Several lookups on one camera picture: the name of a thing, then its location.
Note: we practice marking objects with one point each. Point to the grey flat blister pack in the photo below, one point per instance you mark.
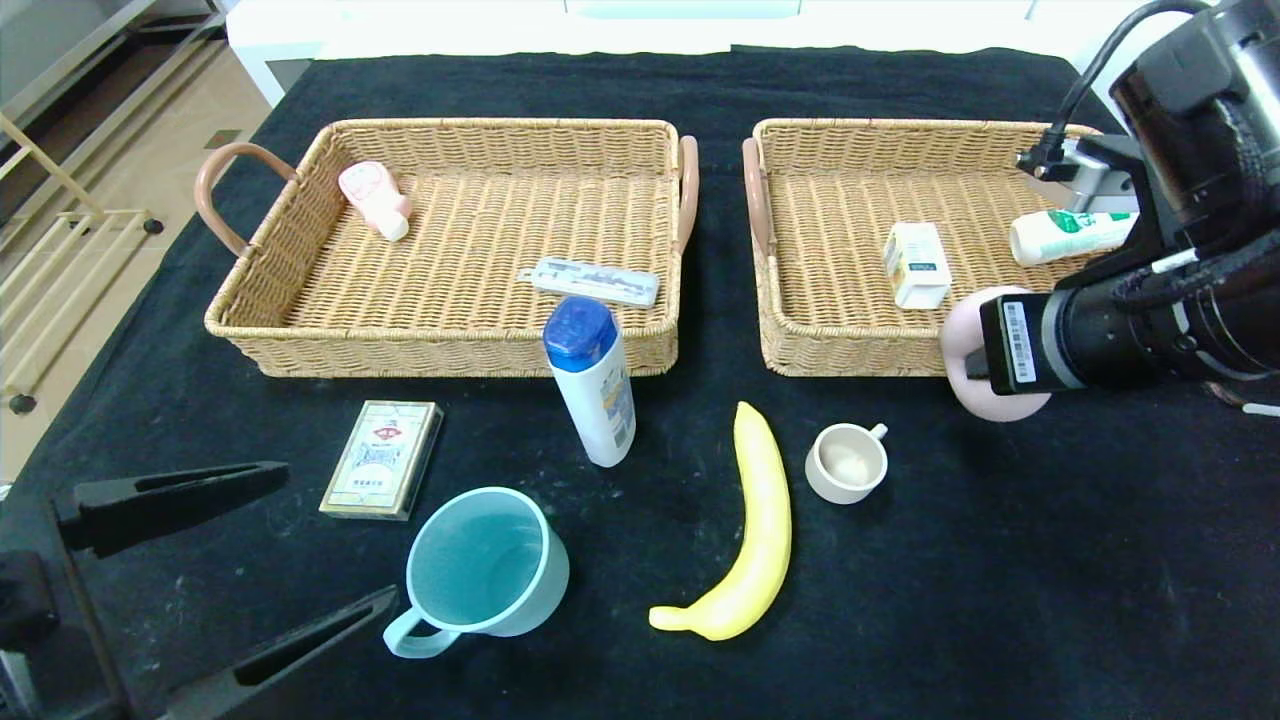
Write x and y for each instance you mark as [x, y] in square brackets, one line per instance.
[590, 282]

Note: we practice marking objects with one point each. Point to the right wrist grey camera box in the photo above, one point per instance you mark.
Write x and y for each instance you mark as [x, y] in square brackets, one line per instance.
[1095, 180]

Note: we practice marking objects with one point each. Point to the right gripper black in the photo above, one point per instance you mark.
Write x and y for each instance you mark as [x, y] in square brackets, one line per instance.
[1018, 342]

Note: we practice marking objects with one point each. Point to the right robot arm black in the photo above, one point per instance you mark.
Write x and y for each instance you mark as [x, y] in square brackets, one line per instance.
[1200, 150]

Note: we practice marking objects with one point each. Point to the white milk bottle green label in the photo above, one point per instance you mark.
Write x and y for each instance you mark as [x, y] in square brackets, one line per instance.
[1060, 238]

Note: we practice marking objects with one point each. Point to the white juice carton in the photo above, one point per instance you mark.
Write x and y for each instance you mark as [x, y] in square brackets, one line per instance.
[918, 265]

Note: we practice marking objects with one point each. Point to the grey metal shelf frame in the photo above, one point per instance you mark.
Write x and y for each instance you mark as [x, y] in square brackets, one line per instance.
[90, 60]

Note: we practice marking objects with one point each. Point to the white table behind cloth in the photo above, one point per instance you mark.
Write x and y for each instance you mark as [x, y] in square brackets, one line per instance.
[600, 30]

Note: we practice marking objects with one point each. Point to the teal plastic mug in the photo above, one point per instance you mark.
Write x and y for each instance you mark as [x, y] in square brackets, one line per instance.
[480, 570]

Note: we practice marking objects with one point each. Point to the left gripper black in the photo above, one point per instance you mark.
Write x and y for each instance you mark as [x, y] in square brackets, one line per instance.
[30, 590]

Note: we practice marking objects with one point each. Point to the yellow banana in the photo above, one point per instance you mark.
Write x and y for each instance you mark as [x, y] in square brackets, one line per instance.
[765, 520]

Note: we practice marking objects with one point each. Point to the white bottle with blue cap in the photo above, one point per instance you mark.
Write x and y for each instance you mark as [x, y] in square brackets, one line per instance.
[598, 400]

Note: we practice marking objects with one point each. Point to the pale pink egg-shaped ball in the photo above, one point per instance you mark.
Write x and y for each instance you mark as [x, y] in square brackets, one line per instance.
[960, 335]

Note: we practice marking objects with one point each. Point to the small beige cup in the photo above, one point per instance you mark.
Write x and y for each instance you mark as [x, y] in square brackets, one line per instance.
[846, 465]

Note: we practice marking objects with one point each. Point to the playing card box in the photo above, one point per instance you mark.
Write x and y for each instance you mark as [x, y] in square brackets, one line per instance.
[382, 460]

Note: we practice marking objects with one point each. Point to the small pink bottle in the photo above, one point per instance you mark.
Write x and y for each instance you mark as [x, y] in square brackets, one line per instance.
[368, 192]

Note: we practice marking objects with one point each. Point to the wooden slatted rack on wheels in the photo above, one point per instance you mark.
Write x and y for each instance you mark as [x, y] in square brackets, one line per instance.
[60, 270]

